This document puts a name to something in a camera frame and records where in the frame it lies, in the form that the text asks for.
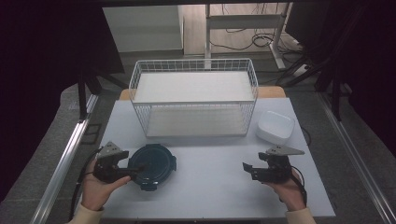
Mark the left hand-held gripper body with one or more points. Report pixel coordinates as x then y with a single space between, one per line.
107 165

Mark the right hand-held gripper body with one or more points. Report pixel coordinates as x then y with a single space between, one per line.
277 169

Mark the dark teal round lid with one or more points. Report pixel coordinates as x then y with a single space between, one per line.
158 160

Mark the person's right hand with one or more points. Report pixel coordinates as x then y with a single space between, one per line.
292 194

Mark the person's left hand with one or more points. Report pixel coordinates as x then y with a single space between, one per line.
93 191

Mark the white square bowl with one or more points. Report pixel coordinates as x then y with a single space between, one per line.
275 127

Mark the black stand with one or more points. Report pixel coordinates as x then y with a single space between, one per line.
336 96
82 96

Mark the wooden board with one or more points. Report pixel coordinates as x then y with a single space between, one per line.
271 92

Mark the black curtain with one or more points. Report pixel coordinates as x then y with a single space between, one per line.
367 56
40 62

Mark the white cabinet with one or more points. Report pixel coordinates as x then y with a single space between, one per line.
143 29

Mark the aluminium rail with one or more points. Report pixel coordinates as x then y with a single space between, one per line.
358 155
63 161

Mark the white metal desk frame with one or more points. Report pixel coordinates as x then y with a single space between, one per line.
243 21

